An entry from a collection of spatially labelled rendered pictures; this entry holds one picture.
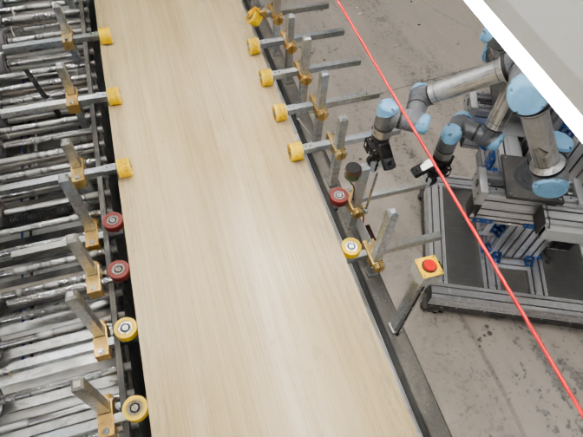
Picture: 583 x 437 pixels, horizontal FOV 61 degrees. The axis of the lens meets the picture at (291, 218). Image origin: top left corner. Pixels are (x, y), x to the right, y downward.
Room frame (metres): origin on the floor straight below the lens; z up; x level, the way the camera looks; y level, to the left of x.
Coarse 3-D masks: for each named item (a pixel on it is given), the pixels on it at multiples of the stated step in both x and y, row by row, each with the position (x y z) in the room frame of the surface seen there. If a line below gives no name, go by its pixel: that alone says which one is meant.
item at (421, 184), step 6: (420, 180) 1.40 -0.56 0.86; (390, 186) 1.36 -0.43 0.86; (396, 186) 1.36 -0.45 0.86; (402, 186) 1.36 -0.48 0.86; (408, 186) 1.37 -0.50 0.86; (414, 186) 1.37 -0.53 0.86; (420, 186) 1.38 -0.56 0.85; (366, 192) 1.32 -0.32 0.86; (372, 192) 1.32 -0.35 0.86; (378, 192) 1.32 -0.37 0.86; (384, 192) 1.32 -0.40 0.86; (390, 192) 1.33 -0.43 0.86; (396, 192) 1.34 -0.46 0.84; (402, 192) 1.35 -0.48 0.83; (366, 198) 1.29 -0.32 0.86; (372, 198) 1.30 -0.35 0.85; (378, 198) 1.31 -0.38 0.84
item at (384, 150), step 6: (378, 144) 1.30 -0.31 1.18; (384, 144) 1.31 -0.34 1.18; (378, 150) 1.29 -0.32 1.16; (384, 150) 1.29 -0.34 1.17; (390, 150) 1.29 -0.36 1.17; (384, 156) 1.27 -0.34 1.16; (390, 156) 1.27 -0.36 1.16; (384, 162) 1.24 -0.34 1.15; (390, 162) 1.24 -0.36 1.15; (384, 168) 1.23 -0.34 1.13; (390, 168) 1.23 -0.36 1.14
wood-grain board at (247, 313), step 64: (128, 0) 2.56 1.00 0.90; (192, 0) 2.60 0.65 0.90; (128, 64) 2.01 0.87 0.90; (192, 64) 2.04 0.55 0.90; (256, 64) 2.07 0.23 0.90; (128, 128) 1.57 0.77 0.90; (192, 128) 1.60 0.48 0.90; (256, 128) 1.62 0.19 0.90; (128, 192) 1.21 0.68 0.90; (192, 192) 1.23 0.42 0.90; (256, 192) 1.25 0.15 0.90; (128, 256) 0.91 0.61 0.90; (192, 256) 0.93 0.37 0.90; (256, 256) 0.95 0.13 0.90; (320, 256) 0.96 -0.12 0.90; (192, 320) 0.67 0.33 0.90; (256, 320) 0.68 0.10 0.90; (320, 320) 0.70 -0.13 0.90; (192, 384) 0.45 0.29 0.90; (256, 384) 0.46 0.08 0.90; (320, 384) 0.47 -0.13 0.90; (384, 384) 0.49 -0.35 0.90
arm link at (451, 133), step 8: (448, 128) 1.41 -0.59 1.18; (456, 128) 1.42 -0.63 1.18; (440, 136) 1.42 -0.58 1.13; (448, 136) 1.38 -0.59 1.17; (456, 136) 1.38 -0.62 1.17; (440, 144) 1.40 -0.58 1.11; (448, 144) 1.37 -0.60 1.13; (456, 144) 1.39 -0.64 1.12; (440, 152) 1.38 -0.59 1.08; (448, 152) 1.38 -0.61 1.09
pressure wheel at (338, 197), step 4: (336, 188) 1.30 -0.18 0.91; (340, 188) 1.30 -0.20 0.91; (332, 192) 1.27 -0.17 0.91; (336, 192) 1.27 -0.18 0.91; (340, 192) 1.28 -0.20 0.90; (344, 192) 1.27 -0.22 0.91; (332, 196) 1.25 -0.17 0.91; (336, 196) 1.26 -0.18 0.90; (340, 196) 1.26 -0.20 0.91; (344, 196) 1.26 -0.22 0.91; (348, 196) 1.26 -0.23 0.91; (332, 200) 1.23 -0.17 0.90; (336, 200) 1.23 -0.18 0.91; (340, 200) 1.23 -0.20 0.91; (344, 200) 1.23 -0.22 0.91; (332, 204) 1.23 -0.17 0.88; (336, 204) 1.23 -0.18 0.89; (340, 204) 1.22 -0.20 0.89; (344, 204) 1.23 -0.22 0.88
